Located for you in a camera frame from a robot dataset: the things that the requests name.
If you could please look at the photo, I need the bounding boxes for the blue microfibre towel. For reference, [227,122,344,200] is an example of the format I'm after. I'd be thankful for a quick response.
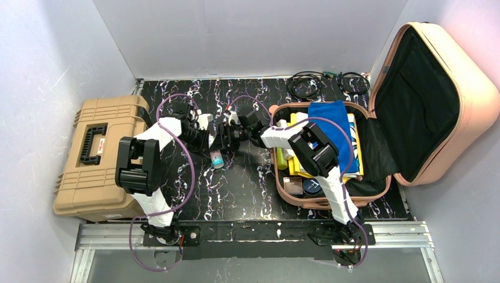
[308,101,361,176]

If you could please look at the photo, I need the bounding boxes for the black cable bundle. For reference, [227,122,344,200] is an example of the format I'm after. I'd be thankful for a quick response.
[285,71,325,101]

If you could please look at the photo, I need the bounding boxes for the dark round jar lid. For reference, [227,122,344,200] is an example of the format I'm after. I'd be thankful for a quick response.
[302,178,322,196]

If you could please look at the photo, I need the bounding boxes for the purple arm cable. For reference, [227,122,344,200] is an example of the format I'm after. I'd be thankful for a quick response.
[128,93,202,272]
[224,95,370,270]

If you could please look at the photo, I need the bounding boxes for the white shirt blue print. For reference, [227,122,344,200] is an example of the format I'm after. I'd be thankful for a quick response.
[295,112,361,179]

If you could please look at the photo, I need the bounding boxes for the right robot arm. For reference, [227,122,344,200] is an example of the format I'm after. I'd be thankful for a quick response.
[208,111,363,227]

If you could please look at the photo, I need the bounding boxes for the white teal gradient bottle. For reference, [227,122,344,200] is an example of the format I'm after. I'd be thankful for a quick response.
[210,150,225,169]

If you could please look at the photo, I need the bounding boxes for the aluminium frame rail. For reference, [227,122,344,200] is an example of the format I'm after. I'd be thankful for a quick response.
[71,220,443,282]

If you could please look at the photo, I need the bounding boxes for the brown leather wallet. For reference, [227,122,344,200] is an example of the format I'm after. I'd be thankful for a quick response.
[283,176,304,196]

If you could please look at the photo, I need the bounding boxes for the yellow-green spray bottle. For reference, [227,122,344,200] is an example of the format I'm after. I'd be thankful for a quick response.
[275,148,288,170]

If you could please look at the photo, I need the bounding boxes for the tan plastic tool case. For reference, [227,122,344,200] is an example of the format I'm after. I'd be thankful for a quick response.
[53,95,152,222]

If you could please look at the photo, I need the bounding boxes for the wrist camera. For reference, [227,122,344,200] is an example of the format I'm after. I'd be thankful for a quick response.
[223,110,260,127]
[196,114,213,130]

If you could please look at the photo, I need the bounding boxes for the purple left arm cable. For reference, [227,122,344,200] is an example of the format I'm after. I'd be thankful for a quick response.
[128,93,202,272]

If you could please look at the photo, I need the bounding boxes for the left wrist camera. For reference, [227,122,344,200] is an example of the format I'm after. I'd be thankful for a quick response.
[196,114,213,130]

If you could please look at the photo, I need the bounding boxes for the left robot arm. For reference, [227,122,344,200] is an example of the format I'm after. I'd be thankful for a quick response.
[115,104,213,228]

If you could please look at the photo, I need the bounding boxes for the pink suitcase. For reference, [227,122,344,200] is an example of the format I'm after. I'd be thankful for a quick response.
[274,22,499,207]

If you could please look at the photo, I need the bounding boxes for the yellow garment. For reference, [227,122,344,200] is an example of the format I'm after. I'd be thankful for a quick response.
[287,112,365,181]

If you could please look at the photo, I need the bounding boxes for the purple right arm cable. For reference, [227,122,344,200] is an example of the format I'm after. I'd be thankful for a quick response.
[224,95,370,270]

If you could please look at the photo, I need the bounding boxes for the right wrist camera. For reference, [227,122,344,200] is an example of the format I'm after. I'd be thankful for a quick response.
[223,110,260,127]

